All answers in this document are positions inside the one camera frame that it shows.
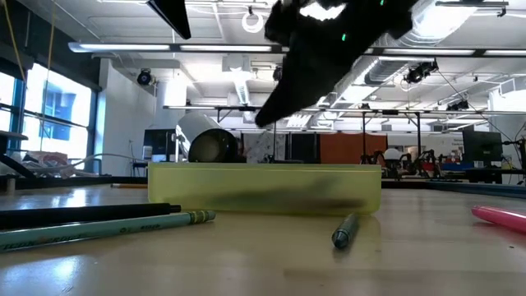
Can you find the black table edge rail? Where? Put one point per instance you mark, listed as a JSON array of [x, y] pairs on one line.
[[82, 181]]

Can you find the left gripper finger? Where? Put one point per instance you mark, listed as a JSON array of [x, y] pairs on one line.
[[172, 14]]

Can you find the white dome object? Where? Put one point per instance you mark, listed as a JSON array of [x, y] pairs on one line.
[[393, 154]]

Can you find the dark computer monitor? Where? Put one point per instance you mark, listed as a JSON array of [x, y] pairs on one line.
[[483, 146], [160, 144]]

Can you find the pink highlighter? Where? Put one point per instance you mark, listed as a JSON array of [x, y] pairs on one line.
[[505, 218]]

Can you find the black ceiling spotlight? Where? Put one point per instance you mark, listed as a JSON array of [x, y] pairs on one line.
[[278, 73], [144, 77], [417, 73]]

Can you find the orange partition panel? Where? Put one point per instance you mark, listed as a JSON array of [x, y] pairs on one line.
[[353, 148]]

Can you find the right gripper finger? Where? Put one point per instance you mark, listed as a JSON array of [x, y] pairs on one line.
[[296, 94]]

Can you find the silver ventilation duct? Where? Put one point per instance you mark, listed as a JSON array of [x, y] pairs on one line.
[[390, 70]]

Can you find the green marker pen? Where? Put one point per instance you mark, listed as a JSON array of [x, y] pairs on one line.
[[344, 234]]

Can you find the black metal rack frame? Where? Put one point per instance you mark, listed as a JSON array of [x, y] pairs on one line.
[[246, 108]]

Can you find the teal pencil with eraser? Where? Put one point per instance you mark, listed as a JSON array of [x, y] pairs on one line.
[[102, 231]]

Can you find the yellow translucent supply box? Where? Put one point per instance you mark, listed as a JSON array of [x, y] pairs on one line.
[[205, 185]]

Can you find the overhead light bar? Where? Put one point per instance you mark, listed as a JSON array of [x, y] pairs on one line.
[[226, 48]]

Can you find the black pen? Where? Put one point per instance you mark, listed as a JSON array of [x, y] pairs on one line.
[[82, 214]]

